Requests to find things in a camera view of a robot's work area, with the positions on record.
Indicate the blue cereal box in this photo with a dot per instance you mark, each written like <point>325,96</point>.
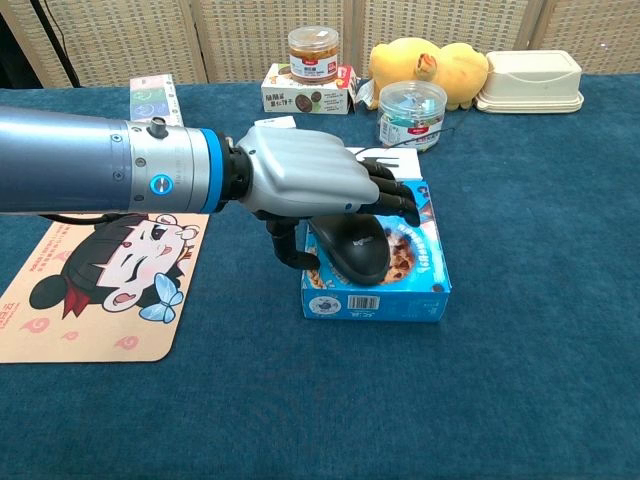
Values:
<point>420,270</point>

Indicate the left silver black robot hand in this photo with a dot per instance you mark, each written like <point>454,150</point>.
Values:
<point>310,175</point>

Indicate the yellow plush toy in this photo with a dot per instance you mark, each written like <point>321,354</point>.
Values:
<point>450,67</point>

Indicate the beige lidded lunch box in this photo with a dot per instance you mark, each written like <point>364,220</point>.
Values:
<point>530,80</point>

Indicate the blue table cloth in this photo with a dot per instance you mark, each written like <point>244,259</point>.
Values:
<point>350,400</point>

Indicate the wicker folding screen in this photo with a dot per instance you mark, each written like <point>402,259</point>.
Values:
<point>240,35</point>

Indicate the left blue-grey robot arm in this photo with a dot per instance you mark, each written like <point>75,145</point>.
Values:
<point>75,160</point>

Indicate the clear jar with clips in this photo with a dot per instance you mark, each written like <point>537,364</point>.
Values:
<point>412,112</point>

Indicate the black tripod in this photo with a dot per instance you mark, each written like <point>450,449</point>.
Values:
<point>55,45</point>

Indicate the small white box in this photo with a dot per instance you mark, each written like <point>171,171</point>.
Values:
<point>275,121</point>

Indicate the white cookie box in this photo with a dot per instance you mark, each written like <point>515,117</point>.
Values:
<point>305,100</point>

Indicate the clear jar with brown snacks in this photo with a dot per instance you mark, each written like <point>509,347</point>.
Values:
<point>314,55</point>

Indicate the black computer mouse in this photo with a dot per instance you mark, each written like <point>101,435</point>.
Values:
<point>357,250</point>

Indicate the white box with black print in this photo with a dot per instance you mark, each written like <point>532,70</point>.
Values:
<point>405,162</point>

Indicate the cartoon girl mouse pad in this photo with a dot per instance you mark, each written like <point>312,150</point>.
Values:
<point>105,290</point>

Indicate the small red snack box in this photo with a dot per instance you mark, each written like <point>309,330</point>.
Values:
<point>346,80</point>

